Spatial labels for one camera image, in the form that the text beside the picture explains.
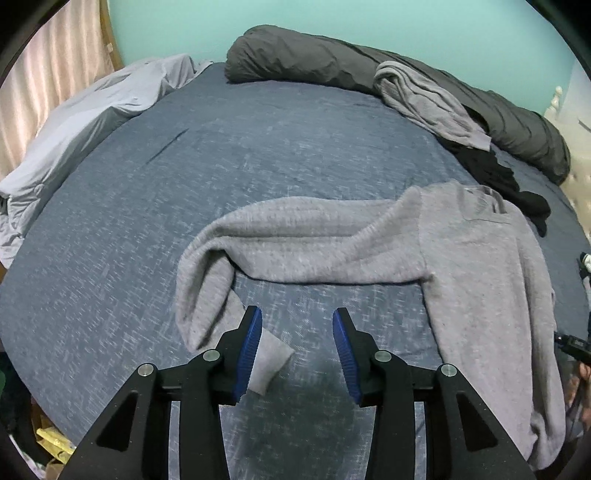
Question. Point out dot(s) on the pink curtain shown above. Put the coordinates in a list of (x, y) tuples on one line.
[(51, 69)]

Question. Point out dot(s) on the pale grey bed sheet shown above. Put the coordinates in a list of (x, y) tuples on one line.
[(87, 110)]

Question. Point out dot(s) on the blue heathered bedspread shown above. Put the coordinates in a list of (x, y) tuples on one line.
[(277, 152)]

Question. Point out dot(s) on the yellow packet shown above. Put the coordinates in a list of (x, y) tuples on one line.
[(54, 441)]

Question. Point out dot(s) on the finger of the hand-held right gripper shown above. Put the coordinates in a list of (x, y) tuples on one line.
[(575, 345)]

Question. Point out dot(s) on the grey knit sweater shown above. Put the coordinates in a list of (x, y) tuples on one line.
[(471, 267)]

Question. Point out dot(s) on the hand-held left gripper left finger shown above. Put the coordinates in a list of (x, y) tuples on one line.
[(249, 344)]

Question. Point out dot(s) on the black crumpled garment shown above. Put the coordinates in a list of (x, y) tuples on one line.
[(494, 173)]

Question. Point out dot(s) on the beige tufted headboard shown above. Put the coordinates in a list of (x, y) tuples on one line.
[(577, 152)]

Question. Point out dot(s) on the light grey crumpled garment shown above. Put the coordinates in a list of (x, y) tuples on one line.
[(429, 99)]

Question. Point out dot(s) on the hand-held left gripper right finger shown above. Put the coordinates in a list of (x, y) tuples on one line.
[(344, 346)]

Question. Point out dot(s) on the dark grey rolled duvet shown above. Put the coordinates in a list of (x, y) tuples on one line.
[(314, 55)]

